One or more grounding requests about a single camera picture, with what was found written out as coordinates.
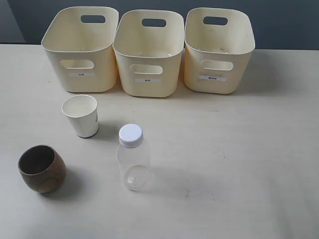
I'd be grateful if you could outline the clear plastic bottle white cap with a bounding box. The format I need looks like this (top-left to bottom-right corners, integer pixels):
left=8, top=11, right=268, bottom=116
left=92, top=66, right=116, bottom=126
left=116, top=123, right=151, bottom=191

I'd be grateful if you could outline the white paper cup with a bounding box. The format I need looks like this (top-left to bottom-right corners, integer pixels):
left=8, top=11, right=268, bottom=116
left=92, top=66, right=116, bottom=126
left=61, top=95, right=99, bottom=138

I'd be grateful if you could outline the brown wooden cup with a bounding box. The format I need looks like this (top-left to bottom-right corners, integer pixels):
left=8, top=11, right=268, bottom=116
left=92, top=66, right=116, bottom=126
left=18, top=144, right=67, bottom=194

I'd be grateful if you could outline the middle cream plastic bin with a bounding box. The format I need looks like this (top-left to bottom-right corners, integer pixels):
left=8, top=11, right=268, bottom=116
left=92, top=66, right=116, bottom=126
left=113, top=9, right=184, bottom=98

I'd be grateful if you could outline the cream plastic bin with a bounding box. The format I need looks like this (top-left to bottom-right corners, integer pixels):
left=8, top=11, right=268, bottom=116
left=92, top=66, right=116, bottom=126
left=41, top=6, right=119, bottom=93
left=113, top=9, right=184, bottom=98
left=184, top=7, right=255, bottom=94

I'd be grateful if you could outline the right cream plastic bin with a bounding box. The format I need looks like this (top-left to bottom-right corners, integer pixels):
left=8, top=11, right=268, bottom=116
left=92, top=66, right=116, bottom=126
left=184, top=7, right=255, bottom=94

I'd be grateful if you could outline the left cream plastic bin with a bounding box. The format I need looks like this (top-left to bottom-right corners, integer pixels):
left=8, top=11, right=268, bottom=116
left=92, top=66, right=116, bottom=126
left=41, top=6, right=119, bottom=93

